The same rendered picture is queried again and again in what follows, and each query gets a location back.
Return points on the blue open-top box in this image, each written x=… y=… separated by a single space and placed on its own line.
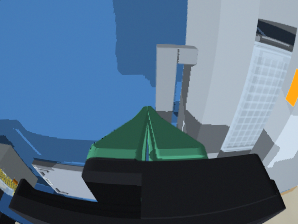
x=6 y=199

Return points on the blue bench mat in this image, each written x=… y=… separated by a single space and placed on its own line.
x=72 y=71

